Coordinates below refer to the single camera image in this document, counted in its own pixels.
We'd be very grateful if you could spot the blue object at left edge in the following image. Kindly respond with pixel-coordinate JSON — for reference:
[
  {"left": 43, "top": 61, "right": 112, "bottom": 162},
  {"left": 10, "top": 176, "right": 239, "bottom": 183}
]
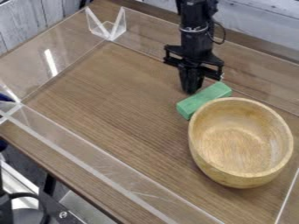
[{"left": 0, "top": 93, "right": 15, "bottom": 102}]

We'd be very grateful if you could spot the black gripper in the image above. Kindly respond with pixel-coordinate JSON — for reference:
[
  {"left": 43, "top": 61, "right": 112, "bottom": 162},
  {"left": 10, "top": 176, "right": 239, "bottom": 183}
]
[{"left": 163, "top": 25, "right": 225, "bottom": 94}]

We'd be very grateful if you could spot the brown wooden bowl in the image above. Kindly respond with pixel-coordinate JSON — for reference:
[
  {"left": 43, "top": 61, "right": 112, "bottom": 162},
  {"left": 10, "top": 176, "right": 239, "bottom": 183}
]
[{"left": 188, "top": 97, "right": 295, "bottom": 189}]

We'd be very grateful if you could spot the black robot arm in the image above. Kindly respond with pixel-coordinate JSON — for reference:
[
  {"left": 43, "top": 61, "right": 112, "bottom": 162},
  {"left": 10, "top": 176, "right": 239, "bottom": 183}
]
[{"left": 163, "top": 0, "right": 226, "bottom": 95}]

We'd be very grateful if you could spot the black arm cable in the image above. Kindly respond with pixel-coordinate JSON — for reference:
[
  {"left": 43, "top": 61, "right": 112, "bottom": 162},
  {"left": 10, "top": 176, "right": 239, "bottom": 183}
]
[{"left": 208, "top": 21, "right": 229, "bottom": 46}]

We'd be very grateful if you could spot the black table leg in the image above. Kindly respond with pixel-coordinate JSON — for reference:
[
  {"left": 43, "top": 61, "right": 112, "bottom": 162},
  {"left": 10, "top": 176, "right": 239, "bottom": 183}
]
[{"left": 43, "top": 174, "right": 56, "bottom": 196}]

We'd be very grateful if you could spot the black cable loop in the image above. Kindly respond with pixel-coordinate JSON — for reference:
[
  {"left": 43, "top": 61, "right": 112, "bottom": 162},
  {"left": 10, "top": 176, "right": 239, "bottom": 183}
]
[{"left": 0, "top": 192, "right": 51, "bottom": 224}]

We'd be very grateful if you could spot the clear acrylic corner bracket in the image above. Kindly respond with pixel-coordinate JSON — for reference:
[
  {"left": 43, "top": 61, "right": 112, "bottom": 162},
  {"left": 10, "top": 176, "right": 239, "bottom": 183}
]
[{"left": 84, "top": 7, "right": 127, "bottom": 41}]

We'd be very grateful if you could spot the green foam block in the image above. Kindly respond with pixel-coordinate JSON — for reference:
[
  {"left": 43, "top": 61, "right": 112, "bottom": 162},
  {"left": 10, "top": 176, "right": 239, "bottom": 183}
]
[{"left": 176, "top": 81, "right": 233, "bottom": 120}]

